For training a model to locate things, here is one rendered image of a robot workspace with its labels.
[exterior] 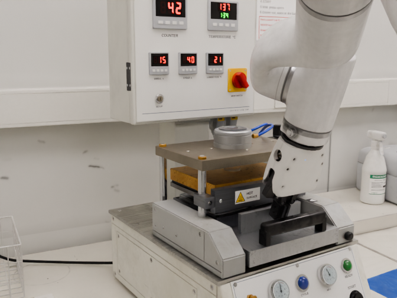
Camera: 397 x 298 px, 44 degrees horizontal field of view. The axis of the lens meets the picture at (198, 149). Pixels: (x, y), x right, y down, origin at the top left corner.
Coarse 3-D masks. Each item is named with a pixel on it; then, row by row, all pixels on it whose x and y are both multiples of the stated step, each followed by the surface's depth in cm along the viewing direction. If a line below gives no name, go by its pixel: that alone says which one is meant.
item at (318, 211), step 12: (288, 216) 89; (300, 216) 89; (312, 216) 90; (324, 216) 92; (264, 228) 85; (276, 228) 86; (288, 228) 87; (300, 228) 89; (324, 228) 93; (264, 240) 85
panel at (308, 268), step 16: (320, 256) 93; (336, 256) 95; (352, 256) 97; (272, 272) 87; (288, 272) 88; (304, 272) 90; (352, 272) 96; (240, 288) 83; (256, 288) 84; (320, 288) 91; (336, 288) 93; (352, 288) 95
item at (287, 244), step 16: (240, 224) 91; (256, 224) 93; (240, 240) 88; (256, 240) 88; (272, 240) 88; (288, 240) 88; (304, 240) 90; (320, 240) 93; (336, 240) 95; (256, 256) 84; (272, 256) 86; (288, 256) 89
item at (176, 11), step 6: (162, 0) 102; (168, 0) 103; (162, 6) 103; (168, 6) 103; (174, 6) 104; (180, 6) 105; (162, 12) 103; (168, 12) 104; (174, 12) 104; (180, 12) 105
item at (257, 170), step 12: (180, 168) 105; (192, 168) 105; (228, 168) 102; (240, 168) 105; (252, 168) 105; (264, 168) 105; (180, 180) 102; (192, 180) 98; (216, 180) 95; (228, 180) 95; (240, 180) 95; (252, 180) 96; (192, 192) 99
